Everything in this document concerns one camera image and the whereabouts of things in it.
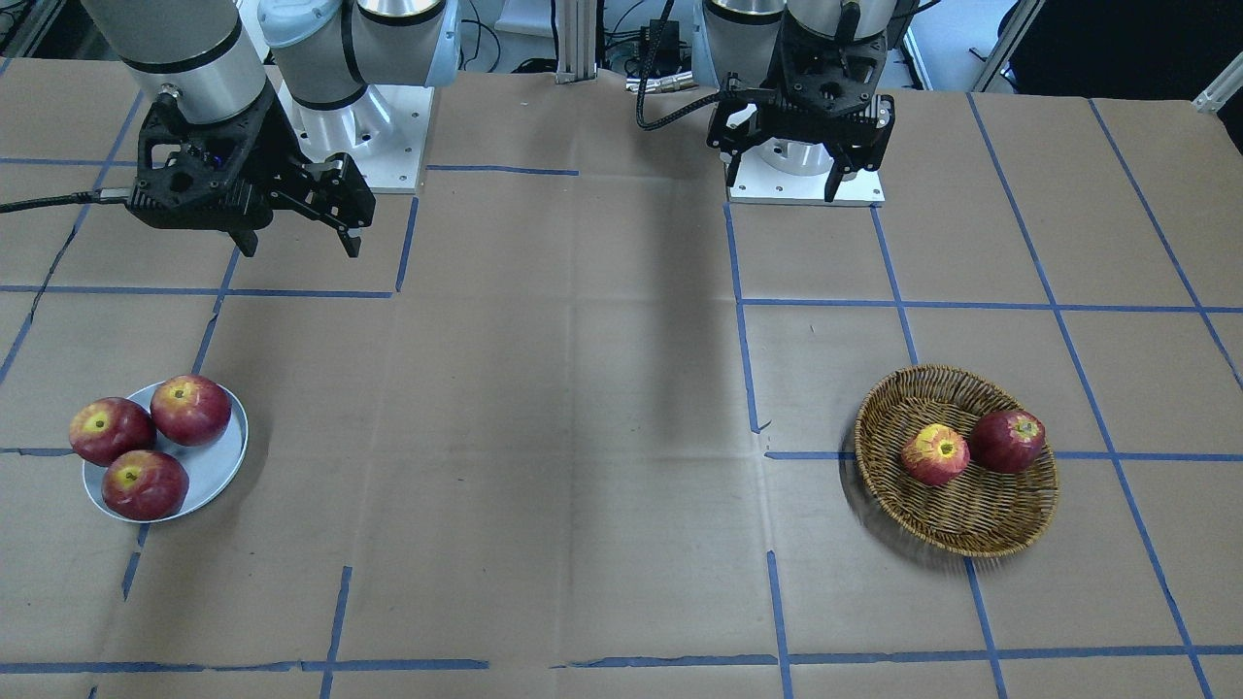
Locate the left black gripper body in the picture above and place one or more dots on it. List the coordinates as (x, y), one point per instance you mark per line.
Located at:
(740, 117)

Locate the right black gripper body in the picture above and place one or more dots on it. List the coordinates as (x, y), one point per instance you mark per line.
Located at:
(275, 148)

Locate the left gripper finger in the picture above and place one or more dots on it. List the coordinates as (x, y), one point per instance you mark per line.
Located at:
(846, 161)
(735, 144)

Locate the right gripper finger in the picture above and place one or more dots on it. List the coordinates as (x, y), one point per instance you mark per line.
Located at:
(246, 241)
(333, 192)

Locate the yellow-red apple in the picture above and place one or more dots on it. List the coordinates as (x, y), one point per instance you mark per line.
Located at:
(936, 455)

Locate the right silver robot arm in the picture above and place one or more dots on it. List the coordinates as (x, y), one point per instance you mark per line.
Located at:
(327, 52)

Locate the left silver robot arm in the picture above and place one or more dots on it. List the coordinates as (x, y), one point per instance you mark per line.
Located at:
(829, 16)

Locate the red apple plate back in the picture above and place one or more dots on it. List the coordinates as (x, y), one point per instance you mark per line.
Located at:
(190, 410)

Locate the red apple plate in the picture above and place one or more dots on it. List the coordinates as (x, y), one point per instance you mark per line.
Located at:
(145, 485)
(108, 428)
(190, 410)

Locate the light blue plate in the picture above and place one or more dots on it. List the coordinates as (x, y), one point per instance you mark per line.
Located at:
(210, 468)

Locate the red apple plate outer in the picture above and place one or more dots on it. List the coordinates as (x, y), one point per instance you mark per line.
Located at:
(108, 428)

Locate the red apple plate front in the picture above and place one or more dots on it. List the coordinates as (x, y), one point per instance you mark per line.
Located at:
(145, 485)

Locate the dark red apple in basket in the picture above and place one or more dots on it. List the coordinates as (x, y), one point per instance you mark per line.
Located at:
(1007, 442)

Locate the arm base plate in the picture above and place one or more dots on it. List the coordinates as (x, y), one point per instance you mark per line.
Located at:
(384, 132)
(784, 172)

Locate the aluminium frame post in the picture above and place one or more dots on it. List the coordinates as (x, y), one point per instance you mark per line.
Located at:
(577, 40)

